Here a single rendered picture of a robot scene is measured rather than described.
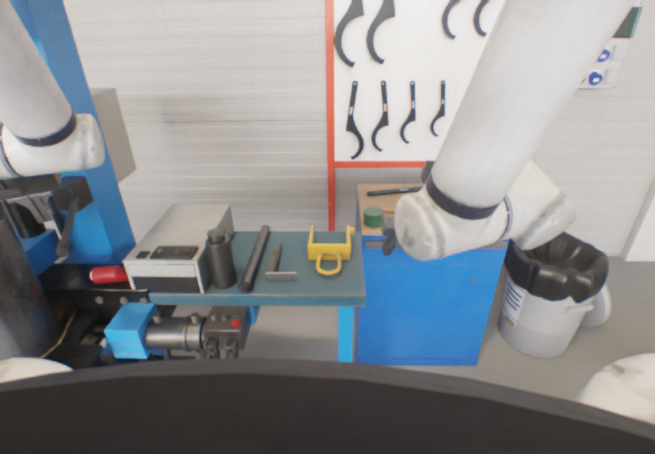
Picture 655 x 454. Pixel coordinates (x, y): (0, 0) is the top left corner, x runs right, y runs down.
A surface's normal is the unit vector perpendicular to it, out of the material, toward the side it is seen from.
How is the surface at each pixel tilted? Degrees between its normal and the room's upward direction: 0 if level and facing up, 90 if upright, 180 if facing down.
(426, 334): 90
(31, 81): 115
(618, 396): 11
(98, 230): 90
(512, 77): 99
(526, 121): 109
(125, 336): 90
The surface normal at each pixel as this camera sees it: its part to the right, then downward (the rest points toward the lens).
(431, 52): -0.03, 0.49
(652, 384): -0.15, -0.89
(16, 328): 0.80, 0.29
